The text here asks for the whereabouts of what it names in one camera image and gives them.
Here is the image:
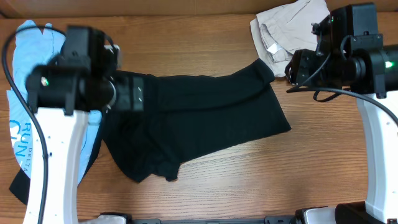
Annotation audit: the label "black t-shirt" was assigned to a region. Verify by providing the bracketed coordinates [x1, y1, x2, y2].
[100, 60, 290, 182]

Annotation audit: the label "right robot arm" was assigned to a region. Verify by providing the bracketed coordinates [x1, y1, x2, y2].
[285, 2, 397, 223]

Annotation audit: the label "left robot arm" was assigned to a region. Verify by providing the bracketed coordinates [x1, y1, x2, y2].
[24, 26, 144, 223]

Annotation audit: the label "beige folded trousers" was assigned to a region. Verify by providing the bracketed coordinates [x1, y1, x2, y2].
[250, 0, 330, 77]

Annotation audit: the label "light blue t-shirt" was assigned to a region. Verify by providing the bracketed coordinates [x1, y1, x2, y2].
[6, 19, 103, 184]

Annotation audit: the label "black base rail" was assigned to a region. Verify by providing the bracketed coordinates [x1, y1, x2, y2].
[99, 213, 299, 224]

